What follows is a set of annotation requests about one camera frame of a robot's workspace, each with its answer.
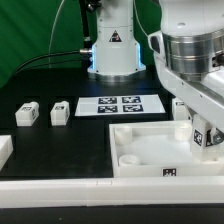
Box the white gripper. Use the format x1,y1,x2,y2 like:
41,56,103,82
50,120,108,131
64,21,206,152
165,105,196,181
148,31,224,145

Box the white square tabletop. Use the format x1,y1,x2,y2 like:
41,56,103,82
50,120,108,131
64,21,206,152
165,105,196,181
109,120,224,178

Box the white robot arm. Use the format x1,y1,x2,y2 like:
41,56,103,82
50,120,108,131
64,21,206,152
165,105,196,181
84,0,224,145

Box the white U-shaped obstacle fence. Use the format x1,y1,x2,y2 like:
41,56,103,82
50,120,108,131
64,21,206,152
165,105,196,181
0,133,224,210

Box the white sheet with markers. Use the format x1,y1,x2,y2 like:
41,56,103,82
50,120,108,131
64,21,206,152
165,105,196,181
75,94,165,116

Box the green backdrop curtain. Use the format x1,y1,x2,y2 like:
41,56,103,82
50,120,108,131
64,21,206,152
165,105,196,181
0,0,162,81

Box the black cable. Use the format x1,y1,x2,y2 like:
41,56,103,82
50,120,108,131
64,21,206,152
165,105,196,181
13,49,94,76

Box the grey thin cable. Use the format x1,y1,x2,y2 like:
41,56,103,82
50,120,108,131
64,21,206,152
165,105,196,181
48,0,67,69

